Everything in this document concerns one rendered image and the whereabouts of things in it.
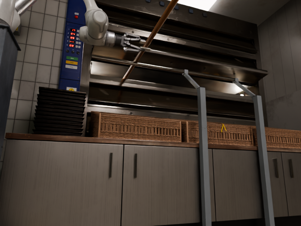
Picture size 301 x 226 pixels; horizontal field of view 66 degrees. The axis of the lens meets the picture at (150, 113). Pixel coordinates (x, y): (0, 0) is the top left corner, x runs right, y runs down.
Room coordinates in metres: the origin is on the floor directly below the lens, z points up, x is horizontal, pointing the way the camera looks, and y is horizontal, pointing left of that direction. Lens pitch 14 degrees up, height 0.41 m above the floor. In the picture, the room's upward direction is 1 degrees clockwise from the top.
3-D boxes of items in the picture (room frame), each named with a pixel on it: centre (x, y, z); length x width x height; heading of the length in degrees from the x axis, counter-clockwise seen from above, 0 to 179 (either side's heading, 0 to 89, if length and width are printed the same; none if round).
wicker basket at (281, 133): (2.07, -1.00, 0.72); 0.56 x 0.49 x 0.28; 109
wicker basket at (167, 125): (1.67, 0.13, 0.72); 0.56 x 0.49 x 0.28; 111
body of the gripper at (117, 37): (1.32, 0.19, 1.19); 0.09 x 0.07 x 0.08; 109
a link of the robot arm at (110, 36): (1.30, 0.26, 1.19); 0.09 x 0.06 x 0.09; 19
